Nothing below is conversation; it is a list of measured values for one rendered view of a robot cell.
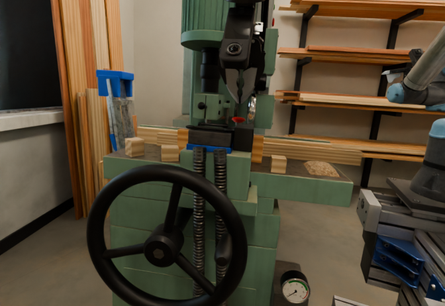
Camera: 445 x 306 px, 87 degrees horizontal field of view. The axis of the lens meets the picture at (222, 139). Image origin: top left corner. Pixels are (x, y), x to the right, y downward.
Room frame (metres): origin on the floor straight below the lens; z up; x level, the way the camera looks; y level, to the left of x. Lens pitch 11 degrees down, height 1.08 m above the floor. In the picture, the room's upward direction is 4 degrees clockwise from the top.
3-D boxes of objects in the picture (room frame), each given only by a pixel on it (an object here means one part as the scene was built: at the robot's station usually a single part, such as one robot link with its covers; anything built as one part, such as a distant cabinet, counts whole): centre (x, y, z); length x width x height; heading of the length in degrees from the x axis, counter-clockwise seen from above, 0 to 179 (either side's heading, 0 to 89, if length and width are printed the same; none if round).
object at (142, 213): (0.83, 0.03, 0.76); 0.57 x 0.45 x 0.09; 173
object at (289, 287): (0.46, -0.18, 0.65); 0.06 x 0.04 x 0.08; 83
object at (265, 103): (0.87, -0.13, 1.02); 0.09 x 0.07 x 0.12; 83
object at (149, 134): (0.72, -0.02, 0.92); 0.60 x 0.02 x 0.05; 83
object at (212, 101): (0.72, 0.04, 1.03); 0.14 x 0.07 x 0.09; 173
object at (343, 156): (0.69, -0.10, 0.92); 0.60 x 0.02 x 0.04; 83
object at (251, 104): (0.82, -0.09, 1.02); 0.12 x 0.03 x 0.12; 173
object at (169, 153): (0.58, 0.13, 0.92); 0.04 x 0.04 x 0.03; 18
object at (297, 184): (0.59, -0.01, 0.87); 0.61 x 0.30 x 0.06; 83
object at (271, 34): (0.90, -0.13, 1.22); 0.09 x 0.08 x 0.15; 173
